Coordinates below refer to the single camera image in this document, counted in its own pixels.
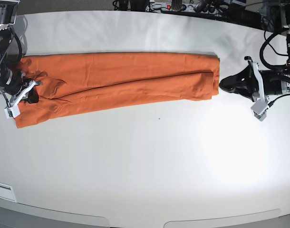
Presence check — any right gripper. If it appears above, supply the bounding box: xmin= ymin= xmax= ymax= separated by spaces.
xmin=0 ymin=67 xmax=39 ymax=104

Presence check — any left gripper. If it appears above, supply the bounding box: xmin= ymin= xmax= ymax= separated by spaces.
xmin=219 ymin=67 xmax=290 ymax=101

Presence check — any orange T-shirt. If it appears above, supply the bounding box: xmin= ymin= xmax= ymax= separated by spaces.
xmin=15 ymin=52 xmax=220 ymax=128

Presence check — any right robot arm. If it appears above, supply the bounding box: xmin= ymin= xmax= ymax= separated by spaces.
xmin=0 ymin=0 xmax=41 ymax=108

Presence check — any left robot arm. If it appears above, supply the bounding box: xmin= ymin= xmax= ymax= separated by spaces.
xmin=219 ymin=0 xmax=290 ymax=105

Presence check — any black equipment box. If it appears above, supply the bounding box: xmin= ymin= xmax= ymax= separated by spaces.
xmin=228 ymin=6 xmax=281 ymax=32

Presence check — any white label plate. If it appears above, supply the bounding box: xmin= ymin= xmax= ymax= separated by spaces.
xmin=0 ymin=183 xmax=17 ymax=203

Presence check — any white power strip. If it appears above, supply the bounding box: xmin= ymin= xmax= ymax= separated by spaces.
xmin=145 ymin=0 xmax=198 ymax=13

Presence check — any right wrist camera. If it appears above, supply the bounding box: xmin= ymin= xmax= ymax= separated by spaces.
xmin=4 ymin=105 xmax=20 ymax=119

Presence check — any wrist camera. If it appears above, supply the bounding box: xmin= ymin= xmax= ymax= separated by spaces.
xmin=251 ymin=100 xmax=269 ymax=122
xmin=4 ymin=105 xmax=20 ymax=119

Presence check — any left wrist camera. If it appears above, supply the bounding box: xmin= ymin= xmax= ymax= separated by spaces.
xmin=251 ymin=100 xmax=269 ymax=122

